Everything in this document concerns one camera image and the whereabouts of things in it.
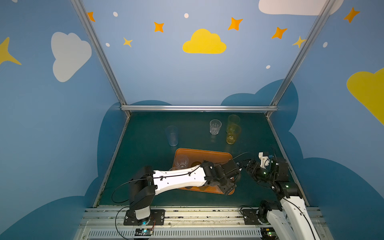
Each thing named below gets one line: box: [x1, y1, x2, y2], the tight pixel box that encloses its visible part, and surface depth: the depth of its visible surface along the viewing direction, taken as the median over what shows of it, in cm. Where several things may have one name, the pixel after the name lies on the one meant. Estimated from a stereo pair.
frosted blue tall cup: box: [165, 125, 180, 147], surface depth 100 cm
